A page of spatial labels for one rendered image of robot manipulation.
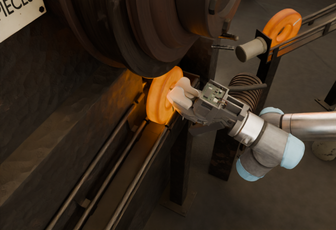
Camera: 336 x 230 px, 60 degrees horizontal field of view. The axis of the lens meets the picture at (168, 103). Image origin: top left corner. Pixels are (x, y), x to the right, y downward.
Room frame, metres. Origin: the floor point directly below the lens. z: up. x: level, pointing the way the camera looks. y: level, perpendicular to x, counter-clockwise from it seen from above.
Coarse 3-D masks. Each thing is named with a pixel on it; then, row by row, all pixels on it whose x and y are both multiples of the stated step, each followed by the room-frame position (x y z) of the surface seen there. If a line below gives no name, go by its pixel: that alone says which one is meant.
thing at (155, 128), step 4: (148, 124) 0.49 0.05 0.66; (152, 124) 0.49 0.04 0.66; (156, 124) 0.49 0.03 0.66; (160, 124) 0.49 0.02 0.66; (164, 124) 0.49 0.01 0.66; (144, 128) 0.48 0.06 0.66; (148, 128) 0.48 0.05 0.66; (152, 128) 0.48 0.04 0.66; (156, 128) 0.48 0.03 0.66; (160, 128) 0.48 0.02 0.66; (156, 132) 0.47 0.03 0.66
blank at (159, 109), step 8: (168, 72) 0.52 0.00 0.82; (176, 72) 0.55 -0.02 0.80; (160, 80) 0.50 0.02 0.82; (168, 80) 0.51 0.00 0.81; (176, 80) 0.55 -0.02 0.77; (152, 88) 0.49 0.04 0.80; (160, 88) 0.48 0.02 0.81; (168, 88) 0.51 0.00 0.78; (152, 96) 0.47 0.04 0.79; (160, 96) 0.47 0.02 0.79; (152, 104) 0.46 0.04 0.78; (160, 104) 0.47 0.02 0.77; (168, 104) 0.52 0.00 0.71; (152, 112) 0.46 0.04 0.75; (160, 112) 0.46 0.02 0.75; (168, 112) 0.50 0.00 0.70; (152, 120) 0.46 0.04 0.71; (160, 120) 0.46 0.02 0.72
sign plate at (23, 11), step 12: (0, 0) 0.33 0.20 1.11; (12, 0) 0.34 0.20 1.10; (24, 0) 0.36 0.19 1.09; (36, 0) 0.38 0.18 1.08; (0, 12) 0.33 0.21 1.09; (12, 12) 0.34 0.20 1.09; (24, 12) 0.35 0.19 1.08; (36, 12) 0.37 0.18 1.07; (0, 24) 0.32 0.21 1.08; (12, 24) 0.33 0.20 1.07; (24, 24) 0.35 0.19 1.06; (0, 36) 0.31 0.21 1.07
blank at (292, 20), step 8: (280, 16) 0.86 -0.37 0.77; (288, 16) 0.86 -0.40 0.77; (296, 16) 0.88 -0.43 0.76; (272, 24) 0.84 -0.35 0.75; (280, 24) 0.84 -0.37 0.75; (288, 24) 0.86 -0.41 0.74; (296, 24) 0.88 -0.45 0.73; (264, 32) 0.84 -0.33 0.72; (272, 32) 0.83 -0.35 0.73; (288, 32) 0.88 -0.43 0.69; (296, 32) 0.89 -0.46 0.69; (272, 40) 0.84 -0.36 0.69; (280, 40) 0.86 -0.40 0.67
